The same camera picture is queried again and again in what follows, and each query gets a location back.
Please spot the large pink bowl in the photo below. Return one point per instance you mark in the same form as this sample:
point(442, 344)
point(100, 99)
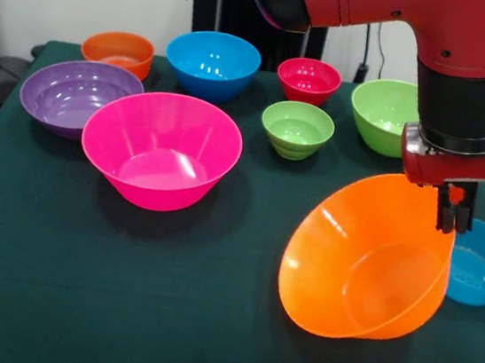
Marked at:
point(160, 157)

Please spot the orange cup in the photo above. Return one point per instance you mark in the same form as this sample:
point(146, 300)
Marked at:
point(117, 46)

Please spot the large orange bowl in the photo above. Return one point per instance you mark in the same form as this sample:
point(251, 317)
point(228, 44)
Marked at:
point(347, 271)

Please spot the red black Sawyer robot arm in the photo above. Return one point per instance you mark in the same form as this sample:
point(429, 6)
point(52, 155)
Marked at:
point(466, 41)

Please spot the small crimson bowl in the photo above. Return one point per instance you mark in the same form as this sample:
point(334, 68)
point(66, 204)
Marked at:
point(308, 91)

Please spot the purple bowl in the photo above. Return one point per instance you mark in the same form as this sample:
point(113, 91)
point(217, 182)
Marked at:
point(66, 95)

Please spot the small green bowl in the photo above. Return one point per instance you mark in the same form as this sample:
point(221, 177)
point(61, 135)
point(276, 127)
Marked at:
point(296, 126)

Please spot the dark green tablecloth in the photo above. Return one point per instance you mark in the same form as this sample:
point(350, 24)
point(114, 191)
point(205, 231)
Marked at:
point(77, 280)

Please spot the large green bowl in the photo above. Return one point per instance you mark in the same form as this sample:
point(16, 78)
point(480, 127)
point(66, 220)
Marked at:
point(376, 114)

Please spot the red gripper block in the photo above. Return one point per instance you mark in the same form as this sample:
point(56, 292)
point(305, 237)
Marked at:
point(459, 167)

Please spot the blue cup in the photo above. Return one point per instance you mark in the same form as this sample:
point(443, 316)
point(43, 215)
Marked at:
point(476, 275)

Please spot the blue bowl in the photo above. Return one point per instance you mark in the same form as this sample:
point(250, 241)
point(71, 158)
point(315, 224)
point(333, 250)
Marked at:
point(210, 83)

